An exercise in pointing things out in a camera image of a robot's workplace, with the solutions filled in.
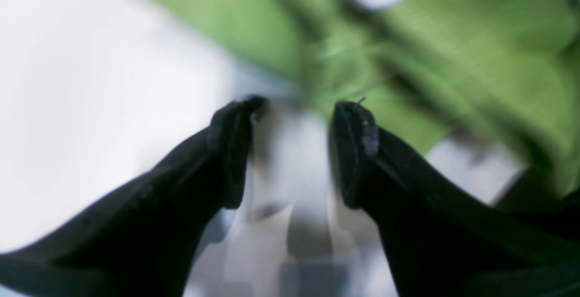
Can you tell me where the green t-shirt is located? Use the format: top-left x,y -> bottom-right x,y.
155,0 -> 579,210

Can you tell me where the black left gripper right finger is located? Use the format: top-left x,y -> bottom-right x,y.
330,101 -> 580,297

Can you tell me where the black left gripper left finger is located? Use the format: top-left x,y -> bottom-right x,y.
1,95 -> 268,297

